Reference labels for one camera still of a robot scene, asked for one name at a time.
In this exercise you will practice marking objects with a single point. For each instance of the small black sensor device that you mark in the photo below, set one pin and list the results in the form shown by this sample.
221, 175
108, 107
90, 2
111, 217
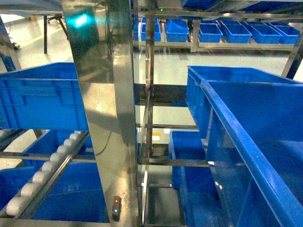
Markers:
116, 208

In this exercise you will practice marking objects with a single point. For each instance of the blue crate on lower layer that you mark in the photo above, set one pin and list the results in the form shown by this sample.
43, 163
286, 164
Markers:
77, 195

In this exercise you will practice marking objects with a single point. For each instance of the stainless steel shelf rack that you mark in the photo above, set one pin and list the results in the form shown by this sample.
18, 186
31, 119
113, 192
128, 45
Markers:
131, 58

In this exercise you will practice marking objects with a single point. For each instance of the blue crate behind right crate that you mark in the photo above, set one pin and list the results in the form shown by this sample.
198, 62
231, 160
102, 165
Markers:
249, 104

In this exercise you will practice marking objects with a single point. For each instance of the blue crate on layer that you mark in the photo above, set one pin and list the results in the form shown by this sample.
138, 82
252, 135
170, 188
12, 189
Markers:
77, 195
44, 97

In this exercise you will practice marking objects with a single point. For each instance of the blue crate right shelf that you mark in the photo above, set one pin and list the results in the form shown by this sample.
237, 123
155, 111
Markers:
260, 182

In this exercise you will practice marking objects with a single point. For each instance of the blue crate lower right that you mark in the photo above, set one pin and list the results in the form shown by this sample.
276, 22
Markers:
198, 194

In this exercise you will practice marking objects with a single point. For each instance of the white roller track left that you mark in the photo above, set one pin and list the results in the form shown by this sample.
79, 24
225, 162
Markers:
59, 159

